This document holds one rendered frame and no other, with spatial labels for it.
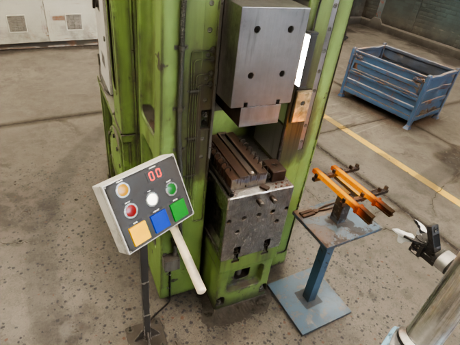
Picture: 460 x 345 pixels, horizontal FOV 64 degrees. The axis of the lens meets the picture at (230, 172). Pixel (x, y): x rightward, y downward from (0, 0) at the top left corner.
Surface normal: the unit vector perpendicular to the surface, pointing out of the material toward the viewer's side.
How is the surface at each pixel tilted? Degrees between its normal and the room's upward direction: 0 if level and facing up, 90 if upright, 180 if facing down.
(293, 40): 90
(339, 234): 0
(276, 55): 90
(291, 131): 90
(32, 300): 0
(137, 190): 60
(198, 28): 90
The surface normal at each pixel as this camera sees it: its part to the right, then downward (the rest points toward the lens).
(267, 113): 0.41, 0.56
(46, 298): 0.11, -0.81
